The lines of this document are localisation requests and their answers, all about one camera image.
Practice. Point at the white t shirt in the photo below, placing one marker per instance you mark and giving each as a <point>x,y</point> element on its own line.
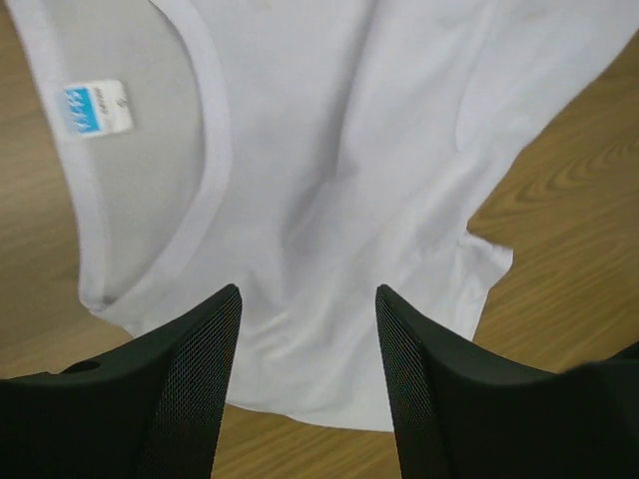
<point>308,152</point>

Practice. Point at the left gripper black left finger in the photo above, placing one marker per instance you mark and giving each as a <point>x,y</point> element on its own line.
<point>150,408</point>

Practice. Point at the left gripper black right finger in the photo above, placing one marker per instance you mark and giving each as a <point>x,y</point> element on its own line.
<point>461,411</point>

